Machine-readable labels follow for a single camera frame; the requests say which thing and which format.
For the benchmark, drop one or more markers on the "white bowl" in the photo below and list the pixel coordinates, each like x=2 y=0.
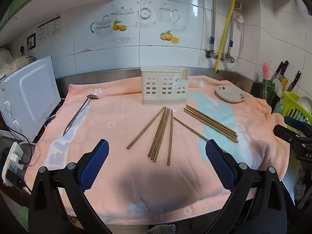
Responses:
x=306 y=103

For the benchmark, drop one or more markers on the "white microwave oven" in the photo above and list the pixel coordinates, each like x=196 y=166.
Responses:
x=31 y=90

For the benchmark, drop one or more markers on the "glass jar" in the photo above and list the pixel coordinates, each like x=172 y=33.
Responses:
x=268 y=90

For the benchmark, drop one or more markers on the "clear plastic bag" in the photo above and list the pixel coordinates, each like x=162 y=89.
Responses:
x=9 y=63

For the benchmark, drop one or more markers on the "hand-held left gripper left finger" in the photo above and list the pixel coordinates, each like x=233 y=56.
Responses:
x=95 y=160

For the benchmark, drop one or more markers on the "white power strip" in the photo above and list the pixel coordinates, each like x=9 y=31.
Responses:
x=8 y=175

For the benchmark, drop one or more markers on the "white cherry print plate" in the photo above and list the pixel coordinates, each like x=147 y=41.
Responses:
x=229 y=94

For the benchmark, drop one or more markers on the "white charger plug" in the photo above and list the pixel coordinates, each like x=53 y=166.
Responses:
x=16 y=158

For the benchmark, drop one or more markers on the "pink printed towel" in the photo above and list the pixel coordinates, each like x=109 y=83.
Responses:
x=117 y=117

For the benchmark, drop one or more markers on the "metal pipe valve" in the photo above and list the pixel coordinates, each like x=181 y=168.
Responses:
x=211 y=53
x=229 y=58

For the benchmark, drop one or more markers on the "person's right forearm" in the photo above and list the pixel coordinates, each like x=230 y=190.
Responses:
x=299 y=182

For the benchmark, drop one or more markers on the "cream plastic utensil holder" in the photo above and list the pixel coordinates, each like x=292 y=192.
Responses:
x=158 y=95

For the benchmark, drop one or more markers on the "metal slotted spoon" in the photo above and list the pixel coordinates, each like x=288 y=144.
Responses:
x=93 y=96

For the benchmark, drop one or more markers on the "person's left forearm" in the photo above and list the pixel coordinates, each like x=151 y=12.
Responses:
x=162 y=229

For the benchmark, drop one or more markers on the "green plastic dish rack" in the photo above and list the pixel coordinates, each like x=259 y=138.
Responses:
x=291 y=104

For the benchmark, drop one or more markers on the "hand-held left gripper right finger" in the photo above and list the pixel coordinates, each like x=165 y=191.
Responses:
x=219 y=163

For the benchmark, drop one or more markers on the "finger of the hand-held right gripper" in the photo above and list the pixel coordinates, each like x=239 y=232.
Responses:
x=285 y=132
x=293 y=121

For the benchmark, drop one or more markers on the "pink bottle brush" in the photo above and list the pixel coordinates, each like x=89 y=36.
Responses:
x=265 y=70

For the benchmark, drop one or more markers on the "black wall socket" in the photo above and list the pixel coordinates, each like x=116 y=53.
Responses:
x=31 y=41

